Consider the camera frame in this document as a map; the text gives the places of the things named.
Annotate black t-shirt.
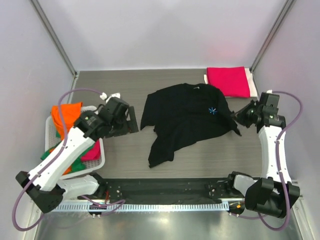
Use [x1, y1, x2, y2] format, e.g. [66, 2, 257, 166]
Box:
[140, 83, 241, 168]

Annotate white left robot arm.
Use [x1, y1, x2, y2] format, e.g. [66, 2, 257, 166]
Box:
[15, 93, 139, 214]

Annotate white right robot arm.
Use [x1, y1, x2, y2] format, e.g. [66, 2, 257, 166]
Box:
[225, 90, 300, 219]

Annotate folded white t-shirt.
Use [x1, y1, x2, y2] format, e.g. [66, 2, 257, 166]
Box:
[203, 67, 258, 99]

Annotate folded pink t-shirt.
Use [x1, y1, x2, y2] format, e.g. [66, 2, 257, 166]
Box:
[206, 66, 251, 99]

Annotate orange t-shirt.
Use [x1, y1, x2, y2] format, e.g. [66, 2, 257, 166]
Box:
[48, 101, 84, 176]

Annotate pink t-shirt in basket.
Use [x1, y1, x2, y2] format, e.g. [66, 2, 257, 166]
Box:
[80, 141, 101, 162]

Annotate green t-shirt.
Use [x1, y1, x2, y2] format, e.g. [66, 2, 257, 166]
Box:
[40, 142, 92, 175]

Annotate white plastic laundry basket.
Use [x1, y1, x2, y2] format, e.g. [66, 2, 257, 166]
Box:
[44, 116, 105, 180]

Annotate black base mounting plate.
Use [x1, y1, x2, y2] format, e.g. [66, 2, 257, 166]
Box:
[77, 177, 256, 201]

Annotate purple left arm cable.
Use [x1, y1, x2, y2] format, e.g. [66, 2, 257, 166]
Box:
[11, 87, 126, 231]

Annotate white slotted cable duct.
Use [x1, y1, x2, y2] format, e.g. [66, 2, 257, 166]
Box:
[52, 201, 230, 213]

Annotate right aluminium frame post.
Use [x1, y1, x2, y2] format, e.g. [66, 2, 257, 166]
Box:
[250, 0, 296, 73]

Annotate aluminium frame post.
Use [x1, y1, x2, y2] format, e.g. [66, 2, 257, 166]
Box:
[250, 0, 296, 73]
[29, 0, 78, 79]

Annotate left aluminium frame post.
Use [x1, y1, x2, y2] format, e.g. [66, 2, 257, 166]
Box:
[29, 0, 78, 79]

